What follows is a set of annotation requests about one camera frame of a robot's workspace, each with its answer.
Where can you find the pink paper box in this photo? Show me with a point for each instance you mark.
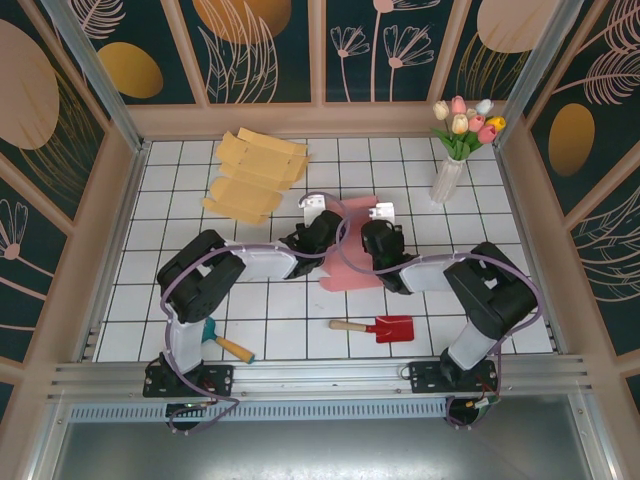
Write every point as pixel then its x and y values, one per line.
pixel 345 280

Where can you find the red toy shovel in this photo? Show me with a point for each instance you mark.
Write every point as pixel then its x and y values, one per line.
pixel 395 328

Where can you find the yellow paper box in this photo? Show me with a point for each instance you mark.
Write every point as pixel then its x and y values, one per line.
pixel 255 165

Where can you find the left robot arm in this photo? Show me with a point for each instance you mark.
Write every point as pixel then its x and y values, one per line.
pixel 200 285

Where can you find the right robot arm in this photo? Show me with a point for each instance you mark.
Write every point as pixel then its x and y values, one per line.
pixel 490 295

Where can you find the white ribbed vase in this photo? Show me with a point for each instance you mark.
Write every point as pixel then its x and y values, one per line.
pixel 446 182

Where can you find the teal garden fork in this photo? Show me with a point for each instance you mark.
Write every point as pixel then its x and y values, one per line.
pixel 235 349

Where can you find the tulip bouquet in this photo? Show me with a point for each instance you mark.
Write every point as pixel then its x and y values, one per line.
pixel 462 125

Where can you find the grey metal sheet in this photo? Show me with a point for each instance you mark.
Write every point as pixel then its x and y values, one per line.
pixel 320 450

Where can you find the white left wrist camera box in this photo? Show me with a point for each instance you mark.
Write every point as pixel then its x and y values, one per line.
pixel 315 202

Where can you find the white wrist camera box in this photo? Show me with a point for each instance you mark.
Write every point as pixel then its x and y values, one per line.
pixel 384 210
pixel 315 202

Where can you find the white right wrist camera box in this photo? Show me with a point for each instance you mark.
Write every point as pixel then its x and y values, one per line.
pixel 384 210

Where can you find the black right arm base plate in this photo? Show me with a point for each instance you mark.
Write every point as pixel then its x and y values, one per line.
pixel 425 377

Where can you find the aluminium mounting rail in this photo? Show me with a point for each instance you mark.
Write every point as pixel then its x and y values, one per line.
pixel 320 375

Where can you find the aluminium side rail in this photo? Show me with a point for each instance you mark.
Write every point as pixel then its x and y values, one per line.
pixel 116 245
pixel 531 250

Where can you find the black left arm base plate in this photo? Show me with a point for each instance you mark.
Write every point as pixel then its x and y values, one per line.
pixel 220 377

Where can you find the aluminium frame post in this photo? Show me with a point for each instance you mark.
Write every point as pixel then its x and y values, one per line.
pixel 100 85
pixel 535 65

